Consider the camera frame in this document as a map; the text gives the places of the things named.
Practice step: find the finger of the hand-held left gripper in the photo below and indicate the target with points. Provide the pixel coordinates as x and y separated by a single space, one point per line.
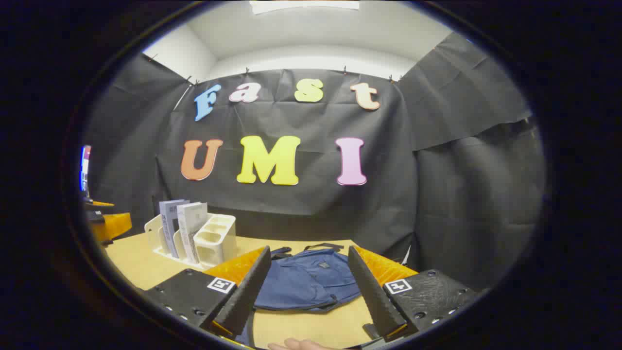
114 224
102 204

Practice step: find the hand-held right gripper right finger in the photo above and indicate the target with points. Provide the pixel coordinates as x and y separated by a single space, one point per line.
369 291

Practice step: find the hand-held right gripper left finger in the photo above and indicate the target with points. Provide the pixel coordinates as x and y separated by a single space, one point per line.
252 291

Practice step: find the blue schoolbag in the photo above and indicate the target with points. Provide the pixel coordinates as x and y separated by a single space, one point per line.
306 284

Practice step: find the white plastic bookshelf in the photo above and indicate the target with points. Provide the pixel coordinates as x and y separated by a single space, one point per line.
218 240

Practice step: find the white book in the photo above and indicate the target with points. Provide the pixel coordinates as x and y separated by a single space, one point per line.
192 228

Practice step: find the computer monitor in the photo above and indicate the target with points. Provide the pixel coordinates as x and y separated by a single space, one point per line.
85 167

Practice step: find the thin white rod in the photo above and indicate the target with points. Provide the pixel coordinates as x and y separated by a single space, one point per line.
182 97

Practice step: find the ceiling light panel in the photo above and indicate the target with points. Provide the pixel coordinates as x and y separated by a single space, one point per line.
303 6

